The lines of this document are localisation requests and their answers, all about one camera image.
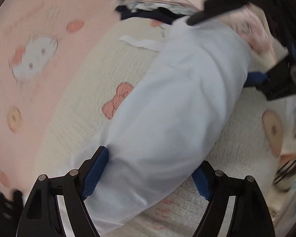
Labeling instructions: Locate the pink cartoon print pajama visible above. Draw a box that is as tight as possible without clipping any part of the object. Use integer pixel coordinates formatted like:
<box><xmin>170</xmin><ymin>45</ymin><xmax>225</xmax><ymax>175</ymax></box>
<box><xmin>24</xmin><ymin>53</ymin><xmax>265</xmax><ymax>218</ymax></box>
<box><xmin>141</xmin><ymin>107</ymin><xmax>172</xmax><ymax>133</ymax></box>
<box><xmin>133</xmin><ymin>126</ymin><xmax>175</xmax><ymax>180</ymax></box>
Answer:
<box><xmin>115</xmin><ymin>0</ymin><xmax>276</xmax><ymax>60</ymax></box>

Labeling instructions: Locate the white shirt navy trim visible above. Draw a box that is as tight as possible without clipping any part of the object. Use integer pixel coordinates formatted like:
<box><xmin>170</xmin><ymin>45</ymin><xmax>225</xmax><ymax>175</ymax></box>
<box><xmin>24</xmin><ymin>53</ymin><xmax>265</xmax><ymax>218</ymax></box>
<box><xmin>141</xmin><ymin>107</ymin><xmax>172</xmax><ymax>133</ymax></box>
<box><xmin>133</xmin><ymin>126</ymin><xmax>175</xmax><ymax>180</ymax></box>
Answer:
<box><xmin>86</xmin><ymin>19</ymin><xmax>252</xmax><ymax>234</ymax></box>

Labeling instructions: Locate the navy garment under pajama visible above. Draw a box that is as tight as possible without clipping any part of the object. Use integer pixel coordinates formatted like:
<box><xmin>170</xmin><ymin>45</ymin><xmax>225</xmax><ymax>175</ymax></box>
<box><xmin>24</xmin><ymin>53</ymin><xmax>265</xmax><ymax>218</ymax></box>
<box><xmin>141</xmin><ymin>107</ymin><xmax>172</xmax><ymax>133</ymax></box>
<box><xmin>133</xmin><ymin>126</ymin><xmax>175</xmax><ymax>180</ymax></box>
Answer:
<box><xmin>115</xmin><ymin>5</ymin><xmax>184</xmax><ymax>25</ymax></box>

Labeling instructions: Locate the pink cream Hello Kitty blanket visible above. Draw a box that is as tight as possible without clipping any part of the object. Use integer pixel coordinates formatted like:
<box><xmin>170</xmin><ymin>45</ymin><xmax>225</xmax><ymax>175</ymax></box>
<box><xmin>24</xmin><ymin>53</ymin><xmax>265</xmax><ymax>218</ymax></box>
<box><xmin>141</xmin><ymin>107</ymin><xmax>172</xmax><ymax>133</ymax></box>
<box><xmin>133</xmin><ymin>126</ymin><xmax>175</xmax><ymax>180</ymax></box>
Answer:
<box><xmin>0</xmin><ymin>0</ymin><xmax>286</xmax><ymax>236</ymax></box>

